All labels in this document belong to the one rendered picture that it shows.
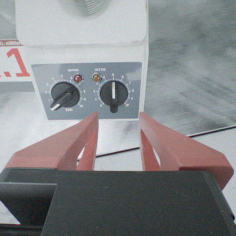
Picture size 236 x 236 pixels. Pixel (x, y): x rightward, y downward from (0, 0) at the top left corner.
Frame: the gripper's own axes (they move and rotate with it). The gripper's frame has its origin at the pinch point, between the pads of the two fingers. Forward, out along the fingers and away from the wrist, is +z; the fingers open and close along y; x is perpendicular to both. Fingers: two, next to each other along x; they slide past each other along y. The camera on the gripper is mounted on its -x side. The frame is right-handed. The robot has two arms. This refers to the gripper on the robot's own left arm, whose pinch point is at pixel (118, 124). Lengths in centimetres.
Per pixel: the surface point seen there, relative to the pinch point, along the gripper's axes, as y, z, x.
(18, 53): 12.6, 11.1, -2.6
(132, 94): -1.6, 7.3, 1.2
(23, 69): 12.9, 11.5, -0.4
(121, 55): -0.3, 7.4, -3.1
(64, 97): 5.7, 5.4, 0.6
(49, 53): 7.0, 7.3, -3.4
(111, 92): 0.7, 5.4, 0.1
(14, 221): 16.8, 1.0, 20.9
